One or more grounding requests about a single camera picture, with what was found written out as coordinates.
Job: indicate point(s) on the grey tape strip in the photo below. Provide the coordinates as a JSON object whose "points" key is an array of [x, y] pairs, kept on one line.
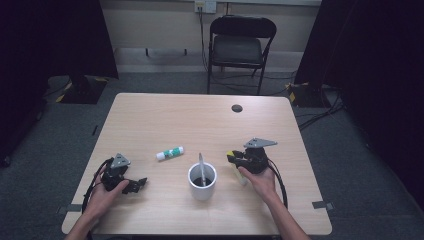
{"points": [[321, 204], [68, 209]]}

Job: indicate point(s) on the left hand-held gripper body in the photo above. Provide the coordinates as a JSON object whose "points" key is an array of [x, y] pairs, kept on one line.
{"points": [[115, 175]]}

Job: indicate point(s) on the black table grommet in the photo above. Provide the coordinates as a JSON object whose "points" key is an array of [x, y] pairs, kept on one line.
{"points": [[237, 108]]}

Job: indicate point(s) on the person's right hand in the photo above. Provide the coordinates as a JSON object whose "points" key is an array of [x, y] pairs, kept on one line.
{"points": [[263, 185]]}

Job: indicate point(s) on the white wall socket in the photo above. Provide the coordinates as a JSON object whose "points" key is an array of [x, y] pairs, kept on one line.
{"points": [[205, 6]]}

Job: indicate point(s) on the black folding chair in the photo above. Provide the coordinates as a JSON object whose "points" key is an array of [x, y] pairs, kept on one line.
{"points": [[237, 50]]}

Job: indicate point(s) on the black stand base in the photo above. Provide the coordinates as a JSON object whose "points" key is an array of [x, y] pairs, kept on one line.
{"points": [[83, 91], [308, 96]]}

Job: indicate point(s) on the silver pen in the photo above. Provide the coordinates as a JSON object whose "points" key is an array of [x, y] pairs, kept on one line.
{"points": [[202, 168]]}

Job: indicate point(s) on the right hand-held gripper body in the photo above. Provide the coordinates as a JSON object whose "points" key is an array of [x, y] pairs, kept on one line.
{"points": [[256, 160]]}

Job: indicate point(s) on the white cup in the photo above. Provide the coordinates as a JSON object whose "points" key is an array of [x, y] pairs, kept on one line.
{"points": [[202, 186]]}

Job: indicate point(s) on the green and white glue stick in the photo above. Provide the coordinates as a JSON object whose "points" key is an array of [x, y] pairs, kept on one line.
{"points": [[170, 153]]}

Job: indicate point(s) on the black curtain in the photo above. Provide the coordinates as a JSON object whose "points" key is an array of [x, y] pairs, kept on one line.
{"points": [[40, 50], [376, 83]]}

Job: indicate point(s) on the person's left hand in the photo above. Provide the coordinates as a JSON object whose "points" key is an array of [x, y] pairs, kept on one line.
{"points": [[101, 200]]}

